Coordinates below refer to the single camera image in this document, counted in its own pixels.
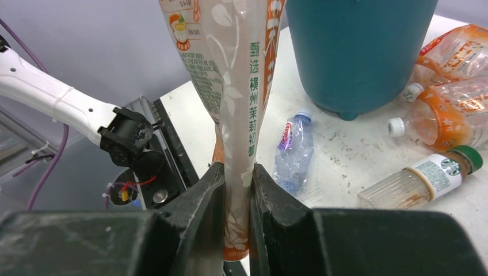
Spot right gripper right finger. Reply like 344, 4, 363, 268
249, 164, 487, 275

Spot teal plastic bin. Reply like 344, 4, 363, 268
286, 0, 437, 121

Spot large orange tea bottle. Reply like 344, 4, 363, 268
387, 76, 487, 151

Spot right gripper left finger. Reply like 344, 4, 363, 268
1, 162, 225, 275

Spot orange label tea bottle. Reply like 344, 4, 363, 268
159, 1, 285, 262

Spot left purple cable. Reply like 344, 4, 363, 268
0, 17, 70, 212

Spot starbucks bottle green cap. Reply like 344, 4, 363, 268
357, 145, 483, 210

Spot orange tea bottle behind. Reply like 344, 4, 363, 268
400, 24, 487, 103

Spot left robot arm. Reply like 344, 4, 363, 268
1, 43, 164, 179

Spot small clear water bottle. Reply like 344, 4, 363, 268
273, 108, 314, 197

